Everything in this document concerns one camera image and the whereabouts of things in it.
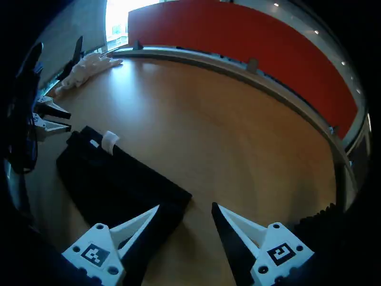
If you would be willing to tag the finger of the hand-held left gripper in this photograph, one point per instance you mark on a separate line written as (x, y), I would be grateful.
(49, 127)
(47, 102)

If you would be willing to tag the stack of black towels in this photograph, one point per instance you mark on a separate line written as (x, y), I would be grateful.
(324, 222)

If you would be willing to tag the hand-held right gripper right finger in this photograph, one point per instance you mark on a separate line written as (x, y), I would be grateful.
(278, 238)

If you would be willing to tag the heap of white towels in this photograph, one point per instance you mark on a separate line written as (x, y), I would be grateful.
(87, 67)

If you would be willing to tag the black towel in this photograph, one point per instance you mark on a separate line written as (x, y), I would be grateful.
(119, 181)

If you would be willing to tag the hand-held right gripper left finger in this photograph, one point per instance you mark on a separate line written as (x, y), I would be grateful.
(98, 242)

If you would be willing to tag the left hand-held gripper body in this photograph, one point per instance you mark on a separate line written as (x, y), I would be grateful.
(26, 119)

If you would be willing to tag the red desk screen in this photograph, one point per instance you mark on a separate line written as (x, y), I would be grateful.
(238, 38)

